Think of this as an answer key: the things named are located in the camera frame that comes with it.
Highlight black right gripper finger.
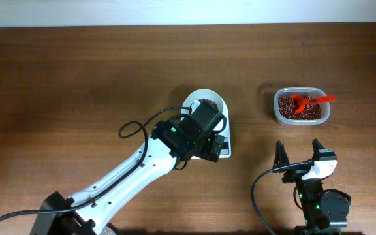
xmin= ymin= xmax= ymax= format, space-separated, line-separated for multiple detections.
xmin=311 ymin=138 xmax=324 ymax=160
xmin=272 ymin=140 xmax=290 ymax=173

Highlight red plastic scoop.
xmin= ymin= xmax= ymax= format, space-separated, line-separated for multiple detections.
xmin=290 ymin=95 xmax=337 ymax=114

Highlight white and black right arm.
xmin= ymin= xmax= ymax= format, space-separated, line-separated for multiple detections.
xmin=272 ymin=139 xmax=351 ymax=235

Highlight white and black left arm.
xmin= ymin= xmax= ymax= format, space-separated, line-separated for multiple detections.
xmin=31 ymin=102 xmax=228 ymax=234

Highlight white digital kitchen scale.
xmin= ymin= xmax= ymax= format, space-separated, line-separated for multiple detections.
xmin=180 ymin=94 xmax=232 ymax=159

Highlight red beans in bowl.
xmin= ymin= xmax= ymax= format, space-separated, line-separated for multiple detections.
xmin=198 ymin=99 xmax=219 ymax=110

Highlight white bowl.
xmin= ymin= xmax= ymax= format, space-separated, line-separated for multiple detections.
xmin=183 ymin=89 xmax=228 ymax=119

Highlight red adzuki beans in container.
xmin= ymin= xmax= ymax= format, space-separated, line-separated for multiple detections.
xmin=277 ymin=95 xmax=321 ymax=120

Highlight clear plastic container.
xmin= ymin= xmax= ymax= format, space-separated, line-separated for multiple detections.
xmin=273 ymin=87 xmax=330 ymax=125

